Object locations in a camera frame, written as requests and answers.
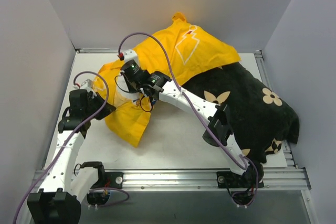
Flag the yellow printed pillowcase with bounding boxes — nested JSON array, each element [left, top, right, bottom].
[[93, 12, 240, 147]]

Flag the white pillow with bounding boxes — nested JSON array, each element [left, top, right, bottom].
[[115, 75, 140, 104]]

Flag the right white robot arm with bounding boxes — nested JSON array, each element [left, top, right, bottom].
[[120, 60, 264, 187]]

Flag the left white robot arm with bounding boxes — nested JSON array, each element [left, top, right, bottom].
[[27, 88, 115, 223]]

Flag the black floral plush pillow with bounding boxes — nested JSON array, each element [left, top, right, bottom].
[[183, 62, 300, 164]]

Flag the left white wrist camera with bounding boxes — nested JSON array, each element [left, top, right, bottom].
[[73, 79, 93, 91]]

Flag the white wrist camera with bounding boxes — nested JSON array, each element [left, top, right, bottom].
[[73, 79, 93, 91], [118, 49, 139, 64]]

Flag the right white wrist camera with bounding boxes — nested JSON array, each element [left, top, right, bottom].
[[118, 49, 139, 64]]

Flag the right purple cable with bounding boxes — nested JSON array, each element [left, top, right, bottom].
[[118, 32, 259, 206]]

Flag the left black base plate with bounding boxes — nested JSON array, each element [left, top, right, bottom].
[[91, 172, 124, 189]]

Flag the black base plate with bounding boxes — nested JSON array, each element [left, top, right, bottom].
[[216, 171, 256, 189], [91, 172, 124, 189]]

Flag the aluminium front rail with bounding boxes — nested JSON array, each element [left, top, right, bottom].
[[112, 167, 311, 192]]

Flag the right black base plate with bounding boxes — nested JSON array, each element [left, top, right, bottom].
[[216, 171, 256, 189]]

